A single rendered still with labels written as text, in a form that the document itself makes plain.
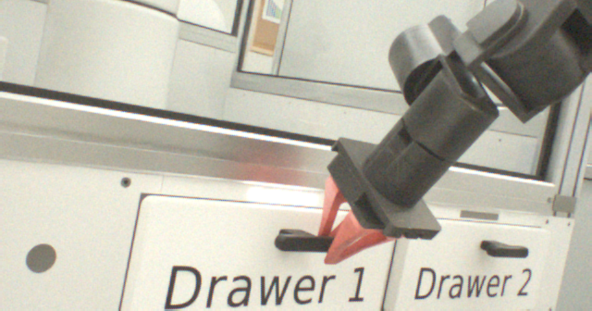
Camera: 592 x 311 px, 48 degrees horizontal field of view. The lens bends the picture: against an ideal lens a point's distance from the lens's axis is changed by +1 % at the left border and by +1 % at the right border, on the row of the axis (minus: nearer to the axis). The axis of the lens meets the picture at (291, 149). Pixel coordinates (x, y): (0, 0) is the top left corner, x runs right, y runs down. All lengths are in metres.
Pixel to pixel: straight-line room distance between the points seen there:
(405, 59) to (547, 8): 0.13
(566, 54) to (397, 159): 0.14
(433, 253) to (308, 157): 0.22
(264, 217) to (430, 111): 0.18
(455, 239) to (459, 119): 0.31
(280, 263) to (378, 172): 0.14
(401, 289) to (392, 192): 0.22
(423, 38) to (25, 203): 0.34
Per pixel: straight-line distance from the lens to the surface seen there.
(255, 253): 0.59
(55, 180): 0.51
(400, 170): 0.53
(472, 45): 0.51
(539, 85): 0.52
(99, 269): 0.54
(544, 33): 0.50
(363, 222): 0.54
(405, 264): 0.74
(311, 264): 0.64
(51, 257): 0.53
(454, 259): 0.80
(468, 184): 0.82
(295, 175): 0.62
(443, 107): 0.51
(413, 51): 0.57
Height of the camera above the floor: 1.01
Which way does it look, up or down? 3 degrees down
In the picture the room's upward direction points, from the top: 11 degrees clockwise
